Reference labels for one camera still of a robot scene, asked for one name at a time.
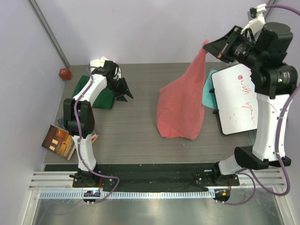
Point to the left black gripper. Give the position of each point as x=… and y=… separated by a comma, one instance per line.
x=124, y=89

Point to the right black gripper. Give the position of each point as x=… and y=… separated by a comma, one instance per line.
x=216, y=48

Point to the green t shirt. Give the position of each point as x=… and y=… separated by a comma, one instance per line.
x=104, y=100

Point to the white t shirt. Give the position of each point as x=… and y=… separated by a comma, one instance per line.
x=100, y=62

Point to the pink t shirt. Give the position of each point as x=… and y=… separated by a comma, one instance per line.
x=180, y=110

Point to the white dry-erase board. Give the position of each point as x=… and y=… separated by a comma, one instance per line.
x=236, y=99

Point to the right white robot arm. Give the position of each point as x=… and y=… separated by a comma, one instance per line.
x=275, y=85

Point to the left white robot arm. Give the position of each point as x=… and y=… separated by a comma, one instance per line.
x=80, y=122

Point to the red paperback book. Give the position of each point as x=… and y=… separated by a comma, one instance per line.
x=94, y=136

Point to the red brown cube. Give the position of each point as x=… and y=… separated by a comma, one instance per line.
x=65, y=74

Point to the blue paperback book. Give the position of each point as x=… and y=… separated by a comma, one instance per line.
x=61, y=123

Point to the dark brown paperback book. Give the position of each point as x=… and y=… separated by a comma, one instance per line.
x=59, y=142

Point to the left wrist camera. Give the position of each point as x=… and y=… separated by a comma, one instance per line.
x=110, y=65

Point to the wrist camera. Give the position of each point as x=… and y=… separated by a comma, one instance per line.
x=256, y=19
x=110, y=65

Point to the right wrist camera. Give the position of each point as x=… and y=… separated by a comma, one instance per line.
x=256, y=19

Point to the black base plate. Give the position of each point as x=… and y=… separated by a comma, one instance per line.
x=165, y=180

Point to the perforated metal rail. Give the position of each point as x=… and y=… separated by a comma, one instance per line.
x=94, y=195

